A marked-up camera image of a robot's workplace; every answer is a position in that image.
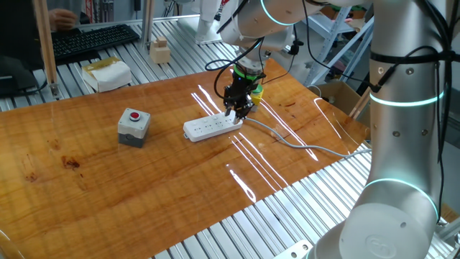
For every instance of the wood-grain table mat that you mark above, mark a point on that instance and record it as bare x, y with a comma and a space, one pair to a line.
108, 187

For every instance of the white cardboard box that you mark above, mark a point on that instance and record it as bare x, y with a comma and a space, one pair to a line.
108, 75

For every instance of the aluminium upright post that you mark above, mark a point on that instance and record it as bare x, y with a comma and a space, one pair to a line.
147, 21

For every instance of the white machine base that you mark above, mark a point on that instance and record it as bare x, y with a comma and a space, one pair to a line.
205, 28

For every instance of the wooden upright post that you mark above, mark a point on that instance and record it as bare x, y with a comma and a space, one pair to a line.
45, 43

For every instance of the red button grey box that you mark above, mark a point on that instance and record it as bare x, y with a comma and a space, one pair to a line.
133, 129

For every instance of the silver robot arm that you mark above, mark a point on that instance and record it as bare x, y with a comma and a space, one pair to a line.
402, 144

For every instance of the person's bare hand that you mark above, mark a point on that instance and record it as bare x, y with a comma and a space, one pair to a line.
63, 19

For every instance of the white metal bracket plate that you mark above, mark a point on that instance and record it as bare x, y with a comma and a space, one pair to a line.
293, 252

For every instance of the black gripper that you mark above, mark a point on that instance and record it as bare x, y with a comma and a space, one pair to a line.
239, 91

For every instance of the brown cardboard box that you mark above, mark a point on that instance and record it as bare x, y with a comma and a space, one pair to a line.
341, 97

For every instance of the green button yellow box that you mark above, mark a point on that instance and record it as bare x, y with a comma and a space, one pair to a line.
257, 98

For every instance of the brown wooden sticks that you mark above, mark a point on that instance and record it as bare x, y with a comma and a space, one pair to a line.
359, 104

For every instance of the grey metal shelf frame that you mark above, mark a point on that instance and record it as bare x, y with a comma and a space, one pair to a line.
328, 45

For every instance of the wooden block puzzle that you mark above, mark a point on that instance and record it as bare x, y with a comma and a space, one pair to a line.
160, 54

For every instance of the black computer keyboard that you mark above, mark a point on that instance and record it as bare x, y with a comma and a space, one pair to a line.
90, 39

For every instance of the white four-socket power strip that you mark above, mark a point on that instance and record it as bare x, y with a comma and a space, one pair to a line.
205, 131

